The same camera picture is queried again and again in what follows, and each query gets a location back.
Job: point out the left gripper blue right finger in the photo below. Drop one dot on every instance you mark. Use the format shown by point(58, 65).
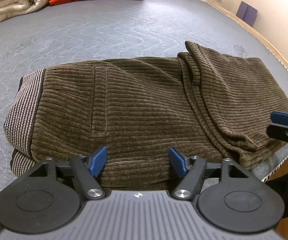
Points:
point(191, 171)

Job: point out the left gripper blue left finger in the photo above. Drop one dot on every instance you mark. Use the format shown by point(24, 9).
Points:
point(85, 170)

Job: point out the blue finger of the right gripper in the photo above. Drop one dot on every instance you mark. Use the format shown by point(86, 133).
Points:
point(279, 118)
point(285, 131)

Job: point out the brown corduroy pants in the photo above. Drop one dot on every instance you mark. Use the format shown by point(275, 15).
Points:
point(201, 102)

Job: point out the purple folded mat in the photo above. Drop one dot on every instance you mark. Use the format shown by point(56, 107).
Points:
point(247, 13)

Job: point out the wooden bed frame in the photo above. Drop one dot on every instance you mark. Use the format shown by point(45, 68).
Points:
point(271, 46)

